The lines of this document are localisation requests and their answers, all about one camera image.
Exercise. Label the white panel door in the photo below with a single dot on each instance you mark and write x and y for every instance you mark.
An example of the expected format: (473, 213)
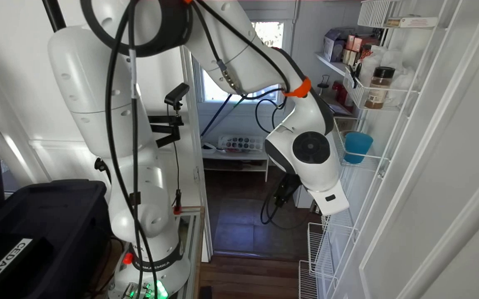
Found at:
(450, 183)

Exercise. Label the white low bench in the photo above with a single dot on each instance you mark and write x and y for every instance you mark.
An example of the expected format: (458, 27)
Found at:
(234, 160)

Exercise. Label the jar with dark lid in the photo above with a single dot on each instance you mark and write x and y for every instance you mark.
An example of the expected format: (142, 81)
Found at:
(380, 89)

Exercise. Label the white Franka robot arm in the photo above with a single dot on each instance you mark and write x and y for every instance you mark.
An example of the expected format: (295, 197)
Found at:
(141, 139)

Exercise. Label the pink small box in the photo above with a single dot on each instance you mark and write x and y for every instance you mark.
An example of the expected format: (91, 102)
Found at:
(355, 44)

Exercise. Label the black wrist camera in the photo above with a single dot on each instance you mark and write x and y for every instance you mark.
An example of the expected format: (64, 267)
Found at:
(285, 190)

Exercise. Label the white paint palette tray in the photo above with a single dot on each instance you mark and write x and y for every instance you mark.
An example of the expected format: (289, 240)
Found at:
(241, 144)

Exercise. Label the blue white carton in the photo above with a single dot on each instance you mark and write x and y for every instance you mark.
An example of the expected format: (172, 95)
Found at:
(334, 44)

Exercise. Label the blue plastic cup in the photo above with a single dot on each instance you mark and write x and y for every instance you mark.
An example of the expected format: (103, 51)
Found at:
(359, 147)

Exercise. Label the black storage case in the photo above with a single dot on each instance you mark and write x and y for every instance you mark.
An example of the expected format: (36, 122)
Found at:
(41, 233)

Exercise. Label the white wall shelf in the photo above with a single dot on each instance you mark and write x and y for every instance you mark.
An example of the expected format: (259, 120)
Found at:
(334, 67)

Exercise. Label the black camera on stand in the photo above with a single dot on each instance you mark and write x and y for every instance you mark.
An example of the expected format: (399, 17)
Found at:
(167, 119)

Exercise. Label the flat white box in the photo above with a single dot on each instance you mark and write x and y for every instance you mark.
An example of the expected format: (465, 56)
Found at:
(415, 22)

